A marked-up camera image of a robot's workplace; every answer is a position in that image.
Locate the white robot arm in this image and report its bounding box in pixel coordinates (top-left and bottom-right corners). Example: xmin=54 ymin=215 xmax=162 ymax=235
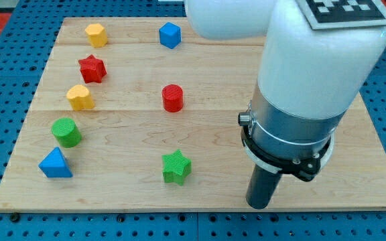
xmin=184 ymin=0 xmax=386 ymax=183

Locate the green star block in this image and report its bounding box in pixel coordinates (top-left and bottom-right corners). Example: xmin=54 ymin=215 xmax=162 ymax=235
xmin=162 ymin=149 xmax=192 ymax=186

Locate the red star block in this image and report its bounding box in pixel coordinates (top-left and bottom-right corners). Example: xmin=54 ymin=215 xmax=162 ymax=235
xmin=78 ymin=55 xmax=107 ymax=84

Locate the red cylinder block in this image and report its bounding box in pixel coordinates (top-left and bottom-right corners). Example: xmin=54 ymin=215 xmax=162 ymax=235
xmin=162 ymin=84 xmax=184 ymax=112

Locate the light wooden board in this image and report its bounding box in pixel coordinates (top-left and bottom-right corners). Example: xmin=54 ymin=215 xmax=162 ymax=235
xmin=0 ymin=17 xmax=386 ymax=214

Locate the blue cube block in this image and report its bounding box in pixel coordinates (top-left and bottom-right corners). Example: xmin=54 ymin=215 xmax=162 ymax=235
xmin=159 ymin=22 xmax=182 ymax=49

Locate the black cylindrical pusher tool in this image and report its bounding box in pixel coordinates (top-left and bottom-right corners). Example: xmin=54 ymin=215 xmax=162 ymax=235
xmin=246 ymin=165 xmax=281 ymax=210

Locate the yellow heart block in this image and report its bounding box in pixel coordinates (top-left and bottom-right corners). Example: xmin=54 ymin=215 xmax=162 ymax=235
xmin=66 ymin=84 xmax=95 ymax=110

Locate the green cylinder block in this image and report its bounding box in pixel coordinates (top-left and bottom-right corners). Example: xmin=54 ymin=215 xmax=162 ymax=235
xmin=51 ymin=117 xmax=82 ymax=148

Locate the yellow hexagon block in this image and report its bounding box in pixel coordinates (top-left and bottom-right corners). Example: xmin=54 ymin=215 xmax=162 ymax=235
xmin=85 ymin=23 xmax=108 ymax=48

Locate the blue triangle block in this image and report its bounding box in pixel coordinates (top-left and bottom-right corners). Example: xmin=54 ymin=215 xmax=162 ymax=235
xmin=38 ymin=147 xmax=73 ymax=178

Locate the black white fiducial marker tag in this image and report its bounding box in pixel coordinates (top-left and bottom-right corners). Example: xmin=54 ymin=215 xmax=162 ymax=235
xmin=296 ymin=0 xmax=386 ymax=30

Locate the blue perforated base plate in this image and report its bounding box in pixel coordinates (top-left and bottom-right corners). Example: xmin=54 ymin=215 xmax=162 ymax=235
xmin=0 ymin=0 xmax=386 ymax=240

